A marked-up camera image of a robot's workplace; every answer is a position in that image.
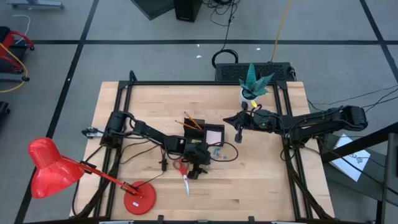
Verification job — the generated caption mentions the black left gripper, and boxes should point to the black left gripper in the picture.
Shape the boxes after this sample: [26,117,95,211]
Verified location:
[185,142,212,180]

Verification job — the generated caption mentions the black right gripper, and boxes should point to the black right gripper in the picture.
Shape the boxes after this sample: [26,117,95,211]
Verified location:
[223,108,280,131]

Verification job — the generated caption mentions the pink sticky note pad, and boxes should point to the pink sticky note pad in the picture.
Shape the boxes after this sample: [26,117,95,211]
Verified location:
[205,130,223,146]

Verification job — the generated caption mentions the orange pencil with eraser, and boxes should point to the orange pencil with eraser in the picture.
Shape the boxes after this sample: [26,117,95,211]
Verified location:
[174,120,201,131]
[183,111,205,131]

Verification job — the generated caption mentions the black mesh desk organizer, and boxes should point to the black mesh desk organizer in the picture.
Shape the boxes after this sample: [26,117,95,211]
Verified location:
[182,117,226,147]

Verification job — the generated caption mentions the snake plant in white pot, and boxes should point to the snake plant in white pot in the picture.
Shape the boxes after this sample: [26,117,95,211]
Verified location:
[238,62,275,109]

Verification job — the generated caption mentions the black perforated computer case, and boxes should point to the black perforated computer case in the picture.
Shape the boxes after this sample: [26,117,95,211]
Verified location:
[215,62,295,83]

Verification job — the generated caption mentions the white printed paper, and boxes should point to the white printed paper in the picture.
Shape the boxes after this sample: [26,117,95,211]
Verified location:
[329,133,372,182]

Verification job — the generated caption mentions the black speaker box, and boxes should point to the black speaker box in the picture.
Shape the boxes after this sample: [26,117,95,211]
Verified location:
[173,0,203,23]

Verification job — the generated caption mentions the dark grey panel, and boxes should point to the dark grey panel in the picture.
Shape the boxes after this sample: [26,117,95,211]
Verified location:
[130,0,175,21]

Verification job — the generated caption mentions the red desk lamp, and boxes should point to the red desk lamp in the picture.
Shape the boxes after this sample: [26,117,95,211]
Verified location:
[27,137,157,216]

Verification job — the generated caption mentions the black metal stand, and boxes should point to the black metal stand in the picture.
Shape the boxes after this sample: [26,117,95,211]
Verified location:
[320,121,398,224]

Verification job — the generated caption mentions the red and black cart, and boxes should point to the red and black cart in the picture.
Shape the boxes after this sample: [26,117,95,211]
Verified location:
[0,26,35,82]

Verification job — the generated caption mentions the grey furniture base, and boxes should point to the grey furniture base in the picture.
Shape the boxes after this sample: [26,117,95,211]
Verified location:
[7,0,65,10]

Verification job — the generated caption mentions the red handled scissors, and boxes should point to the red handled scissors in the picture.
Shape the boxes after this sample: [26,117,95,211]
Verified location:
[172,159,191,198]

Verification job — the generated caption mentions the black left camera cable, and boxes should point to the black left camera cable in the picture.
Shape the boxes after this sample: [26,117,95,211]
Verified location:
[207,141,240,163]

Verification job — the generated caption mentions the black aluminium table frame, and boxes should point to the black aluminium table frame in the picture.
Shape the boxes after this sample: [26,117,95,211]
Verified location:
[71,70,335,224]

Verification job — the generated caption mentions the black coiled cable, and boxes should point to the black coiled cable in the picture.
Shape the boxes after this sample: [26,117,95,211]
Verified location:
[210,0,240,69]

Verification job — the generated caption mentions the yellow cable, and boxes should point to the yellow cable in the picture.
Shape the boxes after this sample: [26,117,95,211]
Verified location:
[269,0,294,63]
[0,42,30,94]

